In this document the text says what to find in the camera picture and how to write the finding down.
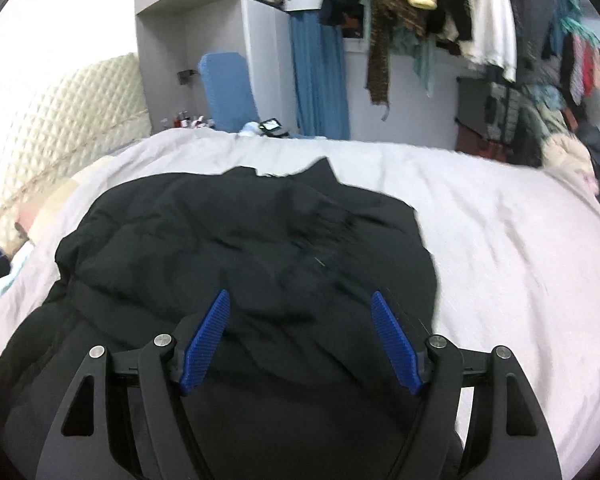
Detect pile of clothes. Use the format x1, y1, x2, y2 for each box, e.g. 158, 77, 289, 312
525, 85, 600, 201

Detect group of cosmetic bottles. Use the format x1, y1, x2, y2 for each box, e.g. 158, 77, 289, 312
160, 110, 216, 131

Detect brown patterned hanging garment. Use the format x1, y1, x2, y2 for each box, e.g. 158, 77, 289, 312
365, 0, 431, 106

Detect pink and cream pillow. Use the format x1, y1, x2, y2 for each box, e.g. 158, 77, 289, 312
15, 157, 116, 243

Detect cream quilted headboard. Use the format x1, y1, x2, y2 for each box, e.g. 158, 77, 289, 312
0, 52, 151, 251

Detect blue rolled mat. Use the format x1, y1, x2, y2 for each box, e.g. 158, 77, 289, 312
198, 52, 258, 133

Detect black hanging jacket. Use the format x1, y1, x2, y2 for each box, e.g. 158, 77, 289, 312
432, 0, 476, 43

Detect light grey bed quilt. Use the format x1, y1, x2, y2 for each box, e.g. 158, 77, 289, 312
0, 127, 600, 480

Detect blue curtain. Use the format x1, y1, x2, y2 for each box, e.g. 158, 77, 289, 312
289, 10, 352, 141

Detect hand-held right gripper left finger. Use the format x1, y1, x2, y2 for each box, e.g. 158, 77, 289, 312
35, 288, 231, 480

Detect green clip hanger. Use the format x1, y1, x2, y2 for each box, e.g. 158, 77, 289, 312
555, 0, 600, 46

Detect white hoodie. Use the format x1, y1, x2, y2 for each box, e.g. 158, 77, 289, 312
462, 0, 518, 83

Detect dark denim hanging clothes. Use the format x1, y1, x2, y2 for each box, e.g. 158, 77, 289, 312
500, 0, 556, 76

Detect teal hanging garment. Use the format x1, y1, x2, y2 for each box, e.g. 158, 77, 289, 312
410, 35, 438, 96

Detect black puffer jacket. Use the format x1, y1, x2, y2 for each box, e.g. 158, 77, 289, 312
0, 156, 463, 480

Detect light blue cloth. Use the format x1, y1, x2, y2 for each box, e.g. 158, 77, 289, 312
0, 240, 36, 321

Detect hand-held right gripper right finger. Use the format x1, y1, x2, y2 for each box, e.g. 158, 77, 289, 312
370, 290, 563, 480

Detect hanging socks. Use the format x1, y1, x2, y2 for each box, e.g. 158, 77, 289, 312
565, 35, 600, 106

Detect small black screen device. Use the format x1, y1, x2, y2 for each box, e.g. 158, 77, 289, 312
257, 118, 288, 138

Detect dark suitcase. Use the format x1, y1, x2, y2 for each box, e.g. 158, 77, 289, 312
455, 76, 546, 166

